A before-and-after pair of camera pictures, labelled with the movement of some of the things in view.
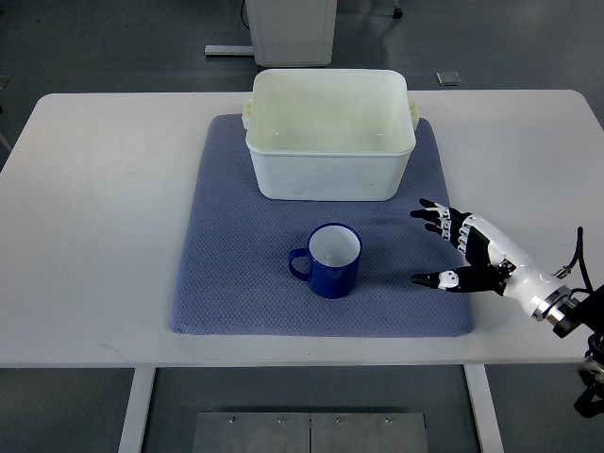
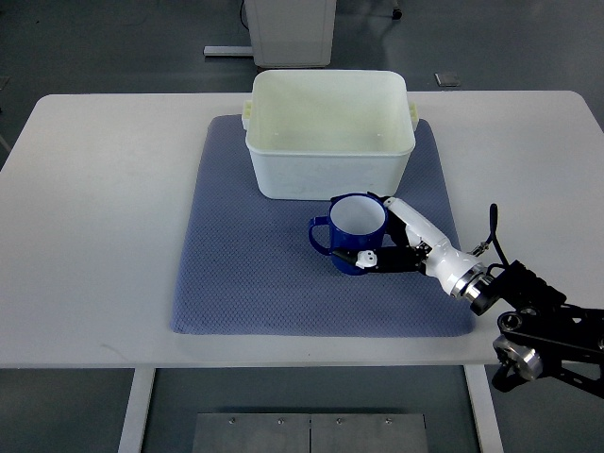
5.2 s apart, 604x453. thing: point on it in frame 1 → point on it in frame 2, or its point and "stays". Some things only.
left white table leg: (142, 388) stays
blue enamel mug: (334, 252) → (355, 221)
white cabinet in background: (292, 33) stays
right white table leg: (485, 408) stays
